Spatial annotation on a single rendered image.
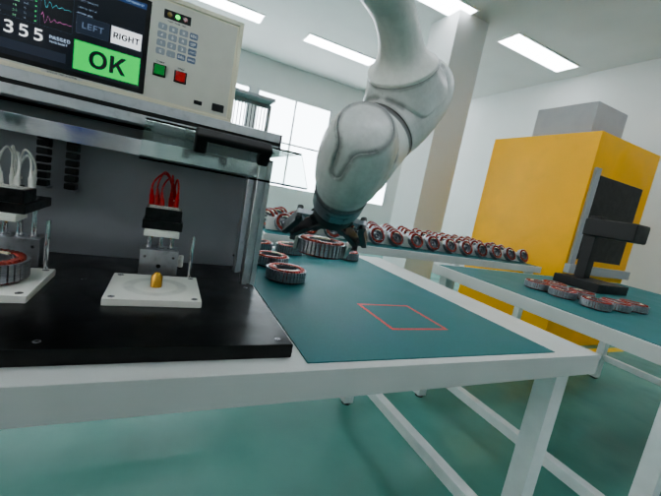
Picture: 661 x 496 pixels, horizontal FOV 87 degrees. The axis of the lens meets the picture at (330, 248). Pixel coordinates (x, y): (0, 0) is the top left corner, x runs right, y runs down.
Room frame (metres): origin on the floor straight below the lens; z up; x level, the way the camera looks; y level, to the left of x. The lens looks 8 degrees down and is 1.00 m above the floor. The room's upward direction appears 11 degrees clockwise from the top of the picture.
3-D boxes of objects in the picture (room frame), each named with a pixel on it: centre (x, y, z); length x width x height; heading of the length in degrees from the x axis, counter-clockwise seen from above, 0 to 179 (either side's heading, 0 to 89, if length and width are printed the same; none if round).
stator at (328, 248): (0.80, 0.02, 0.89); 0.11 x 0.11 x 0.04
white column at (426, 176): (4.62, -1.03, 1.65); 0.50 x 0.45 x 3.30; 26
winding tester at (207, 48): (0.87, 0.54, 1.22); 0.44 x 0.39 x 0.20; 116
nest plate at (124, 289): (0.62, 0.30, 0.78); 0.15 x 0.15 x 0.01; 26
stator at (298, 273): (0.96, 0.11, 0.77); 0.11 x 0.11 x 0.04
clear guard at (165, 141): (0.67, 0.23, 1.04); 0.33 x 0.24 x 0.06; 26
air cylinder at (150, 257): (0.75, 0.37, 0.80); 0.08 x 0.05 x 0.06; 116
